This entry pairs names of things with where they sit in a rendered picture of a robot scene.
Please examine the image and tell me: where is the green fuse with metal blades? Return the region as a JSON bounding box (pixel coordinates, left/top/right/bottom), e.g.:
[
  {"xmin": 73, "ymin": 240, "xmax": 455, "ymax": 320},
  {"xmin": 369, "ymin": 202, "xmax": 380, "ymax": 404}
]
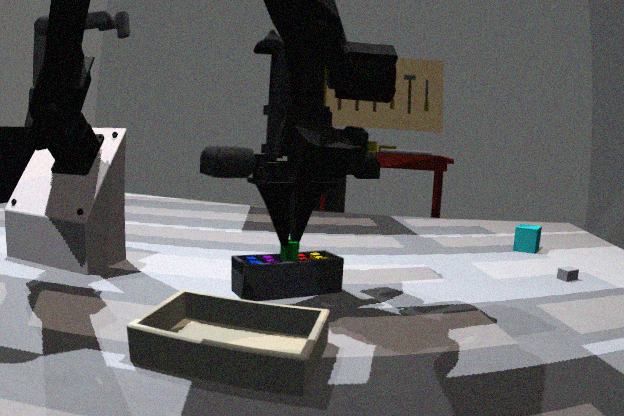
[{"xmin": 280, "ymin": 239, "xmax": 299, "ymax": 261}]

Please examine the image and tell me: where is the teal cube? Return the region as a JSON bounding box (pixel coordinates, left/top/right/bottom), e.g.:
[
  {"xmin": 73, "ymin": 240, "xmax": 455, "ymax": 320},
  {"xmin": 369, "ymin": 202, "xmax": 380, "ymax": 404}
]
[{"xmin": 513, "ymin": 224, "xmax": 542, "ymax": 254}]

